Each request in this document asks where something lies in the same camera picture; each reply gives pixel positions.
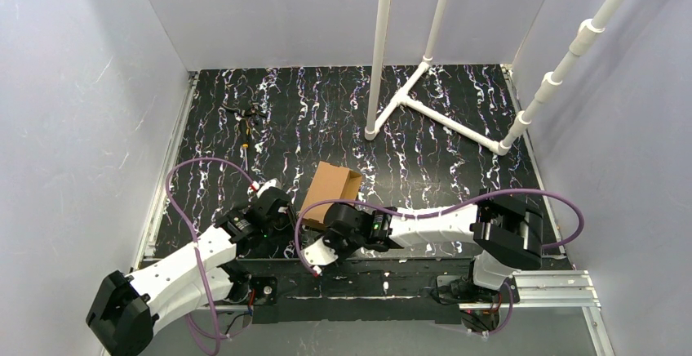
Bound brown cardboard box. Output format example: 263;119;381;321
300;161;363;230

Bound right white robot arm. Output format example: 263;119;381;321
301;192;543;303

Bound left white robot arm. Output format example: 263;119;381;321
86;181;296;355

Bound yellow black screwdriver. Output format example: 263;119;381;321
242;120;251;173

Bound black pliers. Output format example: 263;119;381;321
221;102;268;127

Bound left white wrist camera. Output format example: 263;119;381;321
248;178;281;197

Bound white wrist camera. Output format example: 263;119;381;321
248;178;281;197
301;238;339;276

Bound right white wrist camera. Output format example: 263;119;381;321
301;238;339;276

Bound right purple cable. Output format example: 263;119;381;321
293;188;586;337

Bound purple cable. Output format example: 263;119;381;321
164;158;260;356
293;188;586;337

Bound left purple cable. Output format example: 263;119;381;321
164;158;260;356

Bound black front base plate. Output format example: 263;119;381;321
197;256;534;327

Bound white PVC pipe frame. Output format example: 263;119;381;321
364;0;511;156

